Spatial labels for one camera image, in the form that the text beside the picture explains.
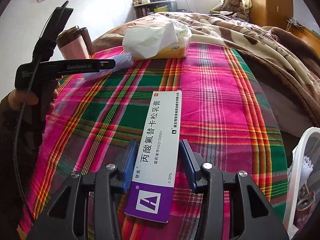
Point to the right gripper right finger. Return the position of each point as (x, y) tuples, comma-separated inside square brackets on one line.
[(251, 214)]

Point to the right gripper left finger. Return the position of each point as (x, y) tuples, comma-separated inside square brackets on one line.
[(66, 214)]

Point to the white purple ointment box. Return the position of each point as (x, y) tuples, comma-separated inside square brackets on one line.
[(151, 191)]

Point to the red drink can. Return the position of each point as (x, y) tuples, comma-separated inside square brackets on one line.
[(303, 210)]

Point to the white foam net sleeve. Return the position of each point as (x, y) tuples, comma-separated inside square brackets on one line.
[(115, 64), (307, 168)]

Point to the white trash bin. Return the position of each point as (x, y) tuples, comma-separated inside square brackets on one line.
[(307, 145)]

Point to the person's left hand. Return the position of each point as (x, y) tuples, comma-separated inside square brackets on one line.
[(16, 98)]

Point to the pink brown travel mug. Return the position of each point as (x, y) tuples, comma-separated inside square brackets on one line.
[(75, 43)]

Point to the plaid pink green bedsheet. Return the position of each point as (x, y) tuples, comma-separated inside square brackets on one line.
[(211, 98)]

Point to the cluttered shelf desk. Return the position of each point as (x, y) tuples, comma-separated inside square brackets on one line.
[(147, 7)]

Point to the brown beige fleece blanket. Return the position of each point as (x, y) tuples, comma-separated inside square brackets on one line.
[(271, 50)]

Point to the wooden headboard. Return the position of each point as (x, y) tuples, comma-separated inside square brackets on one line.
[(306, 35)]

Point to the brown teddy bear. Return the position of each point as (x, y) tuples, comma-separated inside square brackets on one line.
[(235, 9)]

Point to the orange wooden wardrobe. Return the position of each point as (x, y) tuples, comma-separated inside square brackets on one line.
[(271, 12)]

